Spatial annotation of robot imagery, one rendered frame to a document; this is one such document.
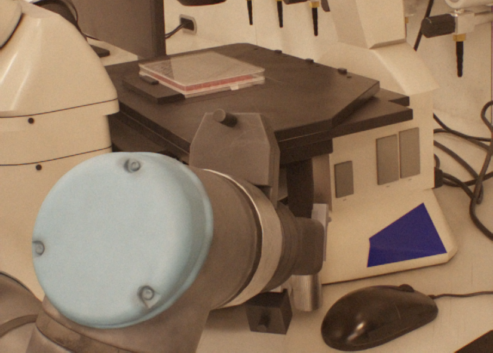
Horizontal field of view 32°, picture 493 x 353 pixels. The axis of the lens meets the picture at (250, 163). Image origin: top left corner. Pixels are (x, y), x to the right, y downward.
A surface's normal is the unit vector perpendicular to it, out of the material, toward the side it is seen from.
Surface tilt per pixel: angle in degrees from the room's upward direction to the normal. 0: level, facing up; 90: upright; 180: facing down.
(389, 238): 49
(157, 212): 60
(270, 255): 101
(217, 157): 65
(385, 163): 90
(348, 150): 90
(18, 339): 9
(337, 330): 54
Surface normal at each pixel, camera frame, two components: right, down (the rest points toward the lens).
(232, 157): -0.33, -0.11
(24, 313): 0.07, -0.98
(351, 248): 0.21, 0.13
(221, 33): -0.89, 0.21
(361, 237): 0.26, -0.44
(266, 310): -0.28, 0.59
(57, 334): -0.59, -0.20
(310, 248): 0.78, -0.01
